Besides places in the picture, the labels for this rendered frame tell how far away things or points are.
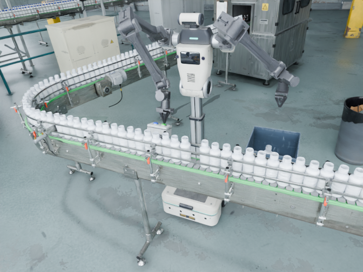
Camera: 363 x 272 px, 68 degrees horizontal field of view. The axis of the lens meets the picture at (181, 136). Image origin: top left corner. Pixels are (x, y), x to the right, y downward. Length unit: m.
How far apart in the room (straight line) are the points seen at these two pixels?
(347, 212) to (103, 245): 1.86
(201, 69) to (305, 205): 1.06
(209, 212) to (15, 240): 1.74
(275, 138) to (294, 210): 0.67
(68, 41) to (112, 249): 3.83
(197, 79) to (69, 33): 3.72
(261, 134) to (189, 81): 0.65
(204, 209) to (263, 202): 0.89
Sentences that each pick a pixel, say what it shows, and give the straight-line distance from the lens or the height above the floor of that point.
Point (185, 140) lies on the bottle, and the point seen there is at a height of 1.16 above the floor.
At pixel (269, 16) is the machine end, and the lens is 4.85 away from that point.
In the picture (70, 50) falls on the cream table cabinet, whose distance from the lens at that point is 5.37.
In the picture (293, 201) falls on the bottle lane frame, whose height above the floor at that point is 0.94.
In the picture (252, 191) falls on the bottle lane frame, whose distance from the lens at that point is 1.48.
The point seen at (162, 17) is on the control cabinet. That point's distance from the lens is 7.33.
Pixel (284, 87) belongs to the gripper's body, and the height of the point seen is 1.34.
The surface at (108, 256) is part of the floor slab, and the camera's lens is 2.47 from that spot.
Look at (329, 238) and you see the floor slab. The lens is 2.64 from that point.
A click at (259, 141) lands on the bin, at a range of 2.06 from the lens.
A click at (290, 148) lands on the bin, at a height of 0.81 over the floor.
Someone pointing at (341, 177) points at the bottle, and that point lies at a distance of 1.40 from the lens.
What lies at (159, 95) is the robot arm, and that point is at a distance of 1.59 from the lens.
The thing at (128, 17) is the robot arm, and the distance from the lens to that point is 1.56.
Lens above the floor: 1.97
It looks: 33 degrees down
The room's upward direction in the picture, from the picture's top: 4 degrees counter-clockwise
